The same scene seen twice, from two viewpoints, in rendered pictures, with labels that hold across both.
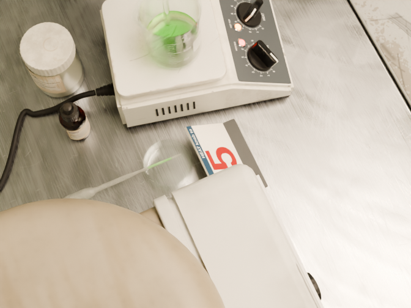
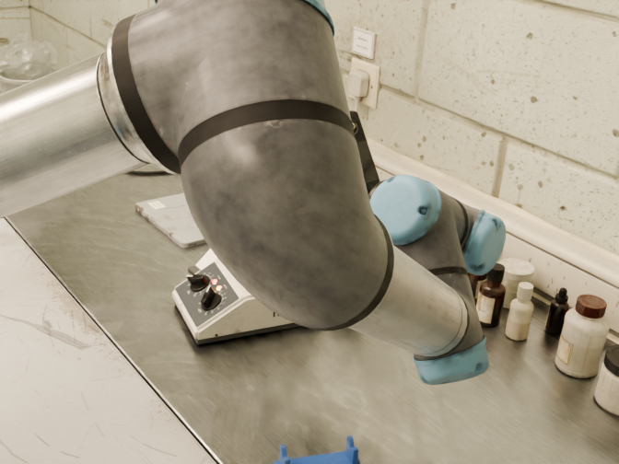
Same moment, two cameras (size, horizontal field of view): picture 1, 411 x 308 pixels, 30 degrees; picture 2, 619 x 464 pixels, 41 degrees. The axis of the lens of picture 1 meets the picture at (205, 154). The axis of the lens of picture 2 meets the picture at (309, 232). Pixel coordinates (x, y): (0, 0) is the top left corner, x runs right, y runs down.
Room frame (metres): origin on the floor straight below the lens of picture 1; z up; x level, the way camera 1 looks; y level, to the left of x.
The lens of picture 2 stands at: (1.44, -0.21, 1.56)
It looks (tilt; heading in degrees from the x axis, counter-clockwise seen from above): 26 degrees down; 164
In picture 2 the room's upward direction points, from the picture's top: 4 degrees clockwise
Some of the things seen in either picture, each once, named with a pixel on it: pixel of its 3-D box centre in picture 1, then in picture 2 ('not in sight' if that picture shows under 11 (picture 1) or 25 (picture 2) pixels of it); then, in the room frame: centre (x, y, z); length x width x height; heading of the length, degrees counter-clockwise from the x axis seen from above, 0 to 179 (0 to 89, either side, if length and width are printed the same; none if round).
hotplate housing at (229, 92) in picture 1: (188, 52); (254, 290); (0.39, 0.01, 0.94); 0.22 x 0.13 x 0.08; 99
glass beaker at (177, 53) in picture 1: (169, 29); not in sight; (0.38, 0.03, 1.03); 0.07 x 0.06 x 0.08; 103
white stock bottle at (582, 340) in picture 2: not in sight; (583, 334); (0.61, 0.44, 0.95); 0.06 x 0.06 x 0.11
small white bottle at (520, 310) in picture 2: not in sight; (520, 310); (0.52, 0.39, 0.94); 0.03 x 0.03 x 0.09
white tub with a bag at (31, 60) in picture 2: not in sight; (29, 80); (-0.54, -0.34, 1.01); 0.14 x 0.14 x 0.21
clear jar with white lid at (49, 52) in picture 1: (53, 61); not in sight; (0.39, 0.17, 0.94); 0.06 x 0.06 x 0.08
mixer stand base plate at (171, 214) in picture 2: not in sight; (227, 208); (0.02, 0.04, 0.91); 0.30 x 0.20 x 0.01; 111
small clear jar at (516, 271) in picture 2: not in sight; (513, 284); (0.42, 0.43, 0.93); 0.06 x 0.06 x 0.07
